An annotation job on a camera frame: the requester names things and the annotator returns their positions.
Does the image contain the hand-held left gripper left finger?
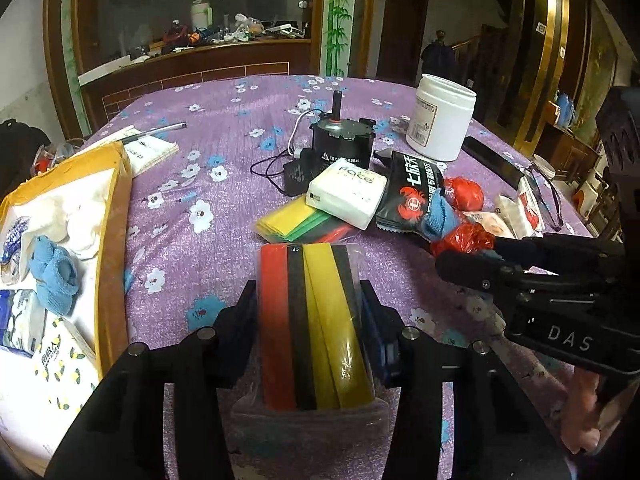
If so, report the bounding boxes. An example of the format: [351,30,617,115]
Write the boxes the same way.
[45,280,261,480]

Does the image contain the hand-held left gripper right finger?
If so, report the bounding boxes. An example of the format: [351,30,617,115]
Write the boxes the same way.
[360,279,576,480]

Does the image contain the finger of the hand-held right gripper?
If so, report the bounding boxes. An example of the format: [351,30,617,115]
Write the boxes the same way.
[435,250,566,306]
[495,234,626,273]

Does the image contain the red plastic bag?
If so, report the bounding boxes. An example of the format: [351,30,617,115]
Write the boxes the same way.
[442,176,486,213]
[430,222,496,258]

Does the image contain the blue sock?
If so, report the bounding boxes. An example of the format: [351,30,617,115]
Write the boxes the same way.
[420,194,463,241]
[30,235,63,286]
[40,250,81,317]

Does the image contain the red black yellow strips packet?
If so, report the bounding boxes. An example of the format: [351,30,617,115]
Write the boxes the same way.
[230,241,398,456]

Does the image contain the black snack bag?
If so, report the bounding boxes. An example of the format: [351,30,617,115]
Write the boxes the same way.
[375,150,448,233]

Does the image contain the yellow-rimmed white tray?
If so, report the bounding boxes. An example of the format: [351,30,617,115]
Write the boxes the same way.
[0,141,133,476]

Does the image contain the lemon print tissue pack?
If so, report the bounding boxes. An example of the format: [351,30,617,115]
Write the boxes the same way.
[30,320,101,411]

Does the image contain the white sock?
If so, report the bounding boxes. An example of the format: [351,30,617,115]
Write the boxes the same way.
[35,192,108,261]

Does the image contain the floral tissue pack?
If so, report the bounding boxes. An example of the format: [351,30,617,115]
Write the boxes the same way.
[0,290,51,356]

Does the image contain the person's right hand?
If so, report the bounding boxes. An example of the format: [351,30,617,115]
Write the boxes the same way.
[560,370,616,453]

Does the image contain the eyeglasses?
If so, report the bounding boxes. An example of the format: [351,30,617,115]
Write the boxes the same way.
[522,160,566,233]

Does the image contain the white red tissue packet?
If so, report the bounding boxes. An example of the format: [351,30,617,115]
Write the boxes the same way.
[495,177,543,241]

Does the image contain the purple floral tablecloth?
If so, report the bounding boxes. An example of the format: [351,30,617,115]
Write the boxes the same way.
[0,74,601,480]

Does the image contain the wooden side cabinet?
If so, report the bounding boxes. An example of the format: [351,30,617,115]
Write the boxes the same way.
[532,122,601,196]

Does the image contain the black phone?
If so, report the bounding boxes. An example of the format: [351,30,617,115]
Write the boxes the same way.
[461,136,526,188]

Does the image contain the yellow green red strips packet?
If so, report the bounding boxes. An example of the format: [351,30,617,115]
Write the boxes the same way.
[255,195,358,246]

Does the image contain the blue plastic bag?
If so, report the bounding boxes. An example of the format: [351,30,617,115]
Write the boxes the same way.
[555,91,578,128]

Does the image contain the white tissue pack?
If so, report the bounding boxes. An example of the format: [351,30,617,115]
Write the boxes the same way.
[306,162,390,231]

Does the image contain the white plastic jar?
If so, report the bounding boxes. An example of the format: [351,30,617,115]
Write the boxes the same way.
[405,74,476,162]

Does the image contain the black power adapter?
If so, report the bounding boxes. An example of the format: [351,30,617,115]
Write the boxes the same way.
[249,152,321,196]

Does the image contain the black electric motor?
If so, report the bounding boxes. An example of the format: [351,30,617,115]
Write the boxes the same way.
[306,91,377,171]

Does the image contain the gold trimmed wooden screen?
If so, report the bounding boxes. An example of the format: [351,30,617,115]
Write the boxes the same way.
[510,0,621,151]

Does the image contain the white notebook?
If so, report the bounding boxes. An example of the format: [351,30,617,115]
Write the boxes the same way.
[82,125,180,176]

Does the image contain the dark coat on stand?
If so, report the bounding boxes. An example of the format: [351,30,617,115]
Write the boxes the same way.
[420,30,458,81]

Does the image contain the black silver pen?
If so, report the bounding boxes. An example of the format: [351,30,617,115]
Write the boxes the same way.
[120,121,187,143]

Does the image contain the brown wooden door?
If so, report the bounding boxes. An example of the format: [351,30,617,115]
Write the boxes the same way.
[376,0,430,86]

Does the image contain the wooden glass cabinet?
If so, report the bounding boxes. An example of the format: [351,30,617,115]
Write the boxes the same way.
[42,0,326,133]

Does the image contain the bamboo painted pillar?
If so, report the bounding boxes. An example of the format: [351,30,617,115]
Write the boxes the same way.
[320,0,356,78]

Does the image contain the pile of assorted clutter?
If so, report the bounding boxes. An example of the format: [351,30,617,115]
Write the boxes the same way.
[122,12,311,58]

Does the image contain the white jug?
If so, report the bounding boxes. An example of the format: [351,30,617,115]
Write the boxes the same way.
[190,0,213,31]

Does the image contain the white cable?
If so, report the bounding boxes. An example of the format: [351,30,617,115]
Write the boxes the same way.
[287,109,326,161]

